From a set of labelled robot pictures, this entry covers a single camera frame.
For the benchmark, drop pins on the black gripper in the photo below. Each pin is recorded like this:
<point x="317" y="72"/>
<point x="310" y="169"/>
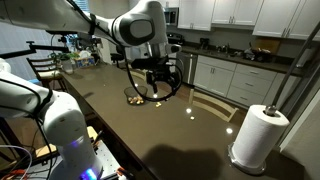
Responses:
<point x="157" y="70"/>

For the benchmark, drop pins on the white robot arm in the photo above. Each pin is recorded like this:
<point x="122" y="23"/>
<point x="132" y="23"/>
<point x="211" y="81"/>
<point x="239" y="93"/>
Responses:
<point x="63" y="122"/>

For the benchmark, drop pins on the wrapped cookies in basket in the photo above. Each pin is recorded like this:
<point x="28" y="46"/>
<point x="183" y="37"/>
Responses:
<point x="137" y="100"/>

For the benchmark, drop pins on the black office chair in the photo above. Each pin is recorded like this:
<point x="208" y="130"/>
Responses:
<point x="118" y="56"/>

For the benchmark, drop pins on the black stove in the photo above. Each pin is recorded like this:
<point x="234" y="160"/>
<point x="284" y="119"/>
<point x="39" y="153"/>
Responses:
<point x="174" y="38"/>

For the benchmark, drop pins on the coffee maker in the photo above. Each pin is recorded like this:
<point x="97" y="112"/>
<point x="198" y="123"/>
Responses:
<point x="204" y="43"/>

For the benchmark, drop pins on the tissue box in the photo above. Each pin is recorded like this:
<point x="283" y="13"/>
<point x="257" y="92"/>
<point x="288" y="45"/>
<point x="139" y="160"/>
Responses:
<point x="85" y="62"/>

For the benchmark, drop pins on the stainless microwave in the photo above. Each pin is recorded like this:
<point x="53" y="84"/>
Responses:
<point x="171" y="15"/>

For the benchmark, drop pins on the wooden dining chair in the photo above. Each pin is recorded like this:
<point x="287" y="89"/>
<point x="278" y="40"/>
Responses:
<point x="217" y="107"/>

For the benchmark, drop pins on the potted green plant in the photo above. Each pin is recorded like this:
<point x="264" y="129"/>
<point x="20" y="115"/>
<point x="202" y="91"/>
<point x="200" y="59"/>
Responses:
<point x="65" y="60"/>

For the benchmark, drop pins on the paper towel roll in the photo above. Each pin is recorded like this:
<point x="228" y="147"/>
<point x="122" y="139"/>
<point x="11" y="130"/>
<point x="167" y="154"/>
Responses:
<point x="258" y="135"/>

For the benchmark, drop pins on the metal paper towel holder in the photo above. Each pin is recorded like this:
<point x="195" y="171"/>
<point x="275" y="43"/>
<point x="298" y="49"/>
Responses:
<point x="272" y="108"/>

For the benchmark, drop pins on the black camera tripod arm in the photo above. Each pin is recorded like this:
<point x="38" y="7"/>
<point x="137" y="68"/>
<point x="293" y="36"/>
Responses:
<point x="32" y="49"/>

